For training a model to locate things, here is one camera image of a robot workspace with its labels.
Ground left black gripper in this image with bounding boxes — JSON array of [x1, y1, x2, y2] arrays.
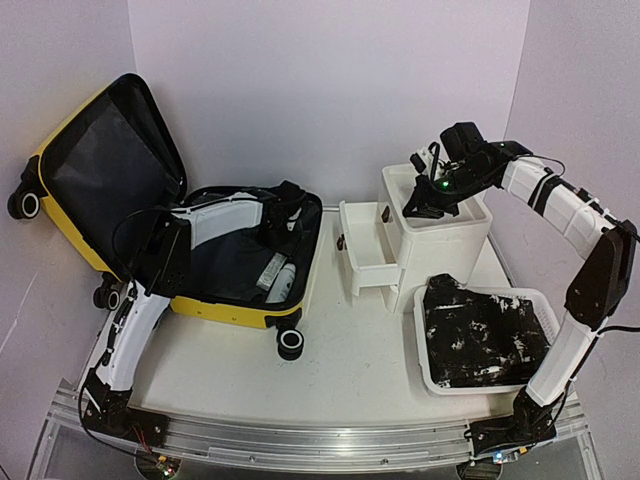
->
[[256, 221, 305, 261]]

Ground white cosmetic tube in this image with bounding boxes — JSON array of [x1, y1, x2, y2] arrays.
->
[[256, 253, 287, 291]]

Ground white drawer cabinet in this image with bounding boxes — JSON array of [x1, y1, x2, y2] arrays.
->
[[336, 164, 493, 313]]

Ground white bottle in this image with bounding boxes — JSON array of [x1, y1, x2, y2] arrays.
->
[[265, 263, 296, 304]]

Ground black white patterned garment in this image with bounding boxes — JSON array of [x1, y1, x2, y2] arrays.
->
[[423, 273, 554, 390]]

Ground white perforated plastic basket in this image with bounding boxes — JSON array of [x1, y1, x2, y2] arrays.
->
[[412, 285, 564, 396]]

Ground yellow cartoon print suitcase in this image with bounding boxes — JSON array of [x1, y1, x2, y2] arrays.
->
[[8, 72, 324, 361]]

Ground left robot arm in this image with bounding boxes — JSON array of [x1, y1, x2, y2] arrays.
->
[[78, 181, 322, 446]]

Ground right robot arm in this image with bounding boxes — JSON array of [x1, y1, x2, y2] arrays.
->
[[409, 138, 639, 458]]

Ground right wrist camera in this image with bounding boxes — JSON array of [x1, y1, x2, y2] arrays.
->
[[409, 141, 441, 178]]

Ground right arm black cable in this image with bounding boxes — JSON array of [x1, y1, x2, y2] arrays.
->
[[514, 154, 640, 334]]

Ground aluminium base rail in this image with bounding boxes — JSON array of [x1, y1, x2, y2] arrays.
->
[[28, 380, 601, 479]]

